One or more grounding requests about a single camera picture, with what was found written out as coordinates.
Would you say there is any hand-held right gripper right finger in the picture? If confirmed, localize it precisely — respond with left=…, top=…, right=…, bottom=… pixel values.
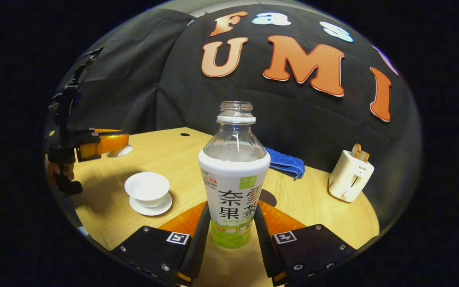
left=253, top=201, right=358, bottom=287

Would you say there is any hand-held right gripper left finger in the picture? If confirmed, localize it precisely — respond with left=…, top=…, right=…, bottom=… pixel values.
left=110, top=201, right=211, bottom=287

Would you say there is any dark brown round coaster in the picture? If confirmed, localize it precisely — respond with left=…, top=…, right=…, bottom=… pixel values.
left=258, top=189, right=278, bottom=208

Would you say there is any white porcelain teacup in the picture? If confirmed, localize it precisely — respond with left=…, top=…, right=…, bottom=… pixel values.
left=125, top=172, right=171, bottom=208

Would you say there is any plastic water bottle green label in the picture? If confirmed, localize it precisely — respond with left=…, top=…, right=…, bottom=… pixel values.
left=198, top=101, right=271, bottom=249

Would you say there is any white saucer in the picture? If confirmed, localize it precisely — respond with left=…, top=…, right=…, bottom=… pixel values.
left=129, top=192, right=173, bottom=216

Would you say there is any blue folded towel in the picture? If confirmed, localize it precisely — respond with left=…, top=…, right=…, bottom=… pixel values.
left=264, top=146, right=306, bottom=179

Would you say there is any white toaster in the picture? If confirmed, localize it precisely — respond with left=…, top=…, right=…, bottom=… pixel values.
left=328, top=149, right=375, bottom=203

